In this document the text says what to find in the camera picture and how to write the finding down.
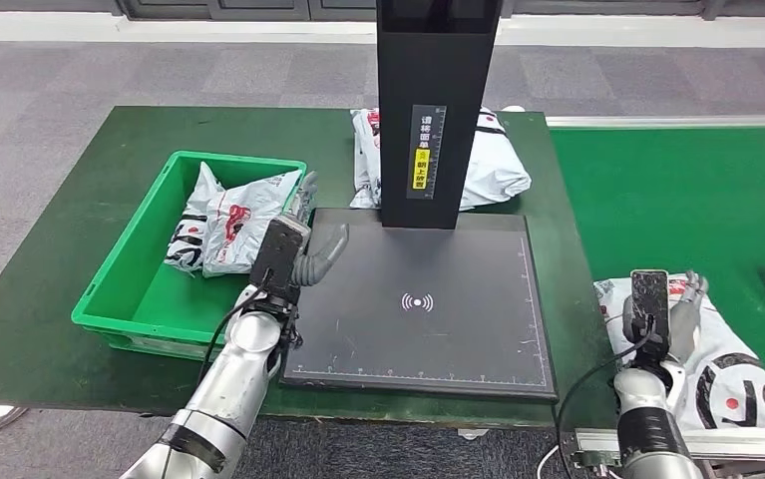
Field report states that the white cable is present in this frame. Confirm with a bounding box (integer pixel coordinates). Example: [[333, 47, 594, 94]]
[[536, 444, 562, 479]]

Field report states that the black inbound scanner machine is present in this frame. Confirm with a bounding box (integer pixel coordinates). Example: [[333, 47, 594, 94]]
[[280, 0, 560, 404]]

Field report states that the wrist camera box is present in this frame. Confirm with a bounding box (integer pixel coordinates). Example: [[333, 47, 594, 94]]
[[247, 214, 312, 305], [621, 268, 672, 361]]

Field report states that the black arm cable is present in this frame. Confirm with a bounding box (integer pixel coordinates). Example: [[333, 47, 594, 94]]
[[196, 267, 274, 385], [554, 315, 655, 479]]

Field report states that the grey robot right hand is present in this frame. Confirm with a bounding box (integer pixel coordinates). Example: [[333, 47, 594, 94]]
[[667, 269, 711, 368]]

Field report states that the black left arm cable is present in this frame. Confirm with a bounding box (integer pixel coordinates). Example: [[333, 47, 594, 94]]
[[196, 267, 274, 385]]

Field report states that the white poly mailer parcel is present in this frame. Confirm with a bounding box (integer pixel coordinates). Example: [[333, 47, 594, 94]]
[[592, 277, 765, 431], [164, 162, 304, 279], [348, 107, 534, 213]]

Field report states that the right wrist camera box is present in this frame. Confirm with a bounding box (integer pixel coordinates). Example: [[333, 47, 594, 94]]
[[621, 268, 672, 361]]

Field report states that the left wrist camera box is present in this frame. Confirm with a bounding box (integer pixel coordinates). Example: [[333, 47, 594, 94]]
[[247, 214, 312, 305]]

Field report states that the green plastic crate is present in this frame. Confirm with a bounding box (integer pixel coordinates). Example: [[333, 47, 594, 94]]
[[71, 150, 308, 363]]

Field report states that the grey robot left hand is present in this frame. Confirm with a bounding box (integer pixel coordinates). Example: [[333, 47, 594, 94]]
[[285, 170, 351, 288]]

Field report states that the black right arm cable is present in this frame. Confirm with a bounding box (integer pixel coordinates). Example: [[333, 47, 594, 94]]
[[554, 315, 655, 479]]

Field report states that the green conveyor belt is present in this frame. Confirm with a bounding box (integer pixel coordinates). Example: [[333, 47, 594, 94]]
[[546, 114, 765, 479]]

